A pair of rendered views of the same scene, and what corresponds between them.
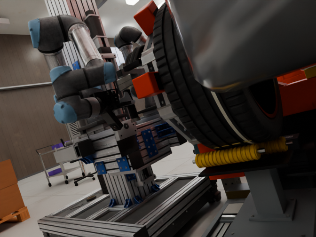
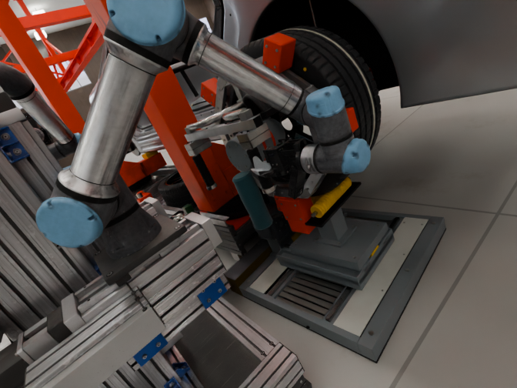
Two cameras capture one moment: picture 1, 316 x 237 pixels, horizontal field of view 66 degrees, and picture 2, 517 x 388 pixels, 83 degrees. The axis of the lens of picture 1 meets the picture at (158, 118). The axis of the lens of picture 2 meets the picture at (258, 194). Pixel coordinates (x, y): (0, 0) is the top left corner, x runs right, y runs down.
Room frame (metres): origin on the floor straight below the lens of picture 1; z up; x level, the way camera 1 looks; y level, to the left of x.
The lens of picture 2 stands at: (0.85, 0.93, 1.11)
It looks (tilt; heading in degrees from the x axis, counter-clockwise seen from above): 22 degrees down; 288
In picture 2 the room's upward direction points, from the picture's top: 24 degrees counter-clockwise
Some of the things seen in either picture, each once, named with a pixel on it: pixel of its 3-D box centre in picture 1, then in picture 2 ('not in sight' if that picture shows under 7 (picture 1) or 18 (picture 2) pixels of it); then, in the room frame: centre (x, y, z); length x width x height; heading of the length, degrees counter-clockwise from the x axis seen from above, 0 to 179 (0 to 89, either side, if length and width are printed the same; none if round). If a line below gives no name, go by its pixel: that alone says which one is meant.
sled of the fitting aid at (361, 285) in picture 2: not in sight; (331, 247); (1.03, -0.36, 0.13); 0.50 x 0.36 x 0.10; 144
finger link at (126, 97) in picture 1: (127, 98); not in sight; (1.05, 0.10, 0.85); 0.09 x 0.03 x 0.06; 135
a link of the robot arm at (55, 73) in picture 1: (69, 82); (325, 115); (0.86, 0.26, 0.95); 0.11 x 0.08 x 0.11; 108
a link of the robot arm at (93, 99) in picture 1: (90, 107); (314, 158); (0.91, 0.23, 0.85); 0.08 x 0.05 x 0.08; 54
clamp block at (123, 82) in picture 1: (128, 81); (254, 135); (1.07, 0.07, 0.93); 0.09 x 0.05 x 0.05; 54
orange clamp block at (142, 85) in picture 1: (150, 84); (338, 124); (0.83, -0.01, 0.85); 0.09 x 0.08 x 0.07; 144
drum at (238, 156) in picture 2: not in sight; (256, 143); (1.13, -0.14, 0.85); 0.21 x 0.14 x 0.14; 54
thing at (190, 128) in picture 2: not in sight; (211, 108); (1.24, -0.15, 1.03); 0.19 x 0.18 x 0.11; 54
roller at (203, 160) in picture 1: (225, 156); (331, 195); (0.93, -0.20, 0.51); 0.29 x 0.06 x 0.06; 54
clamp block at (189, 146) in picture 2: not in sight; (198, 145); (1.35, -0.13, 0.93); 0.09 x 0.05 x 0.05; 54
